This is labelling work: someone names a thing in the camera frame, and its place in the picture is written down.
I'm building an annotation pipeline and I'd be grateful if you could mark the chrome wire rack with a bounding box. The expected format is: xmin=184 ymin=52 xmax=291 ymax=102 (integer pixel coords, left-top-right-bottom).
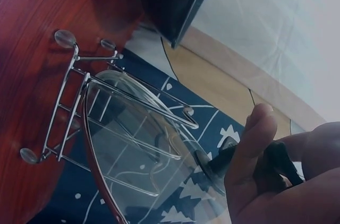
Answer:
xmin=20 ymin=29 xmax=200 ymax=197

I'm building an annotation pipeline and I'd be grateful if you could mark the glass lid with black knob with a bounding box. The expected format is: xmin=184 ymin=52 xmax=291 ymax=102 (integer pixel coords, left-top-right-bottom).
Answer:
xmin=83 ymin=70 xmax=303 ymax=224

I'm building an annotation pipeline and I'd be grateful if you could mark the person's right hand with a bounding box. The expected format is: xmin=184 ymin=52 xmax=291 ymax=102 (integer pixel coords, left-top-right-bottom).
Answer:
xmin=225 ymin=103 xmax=340 ymax=224

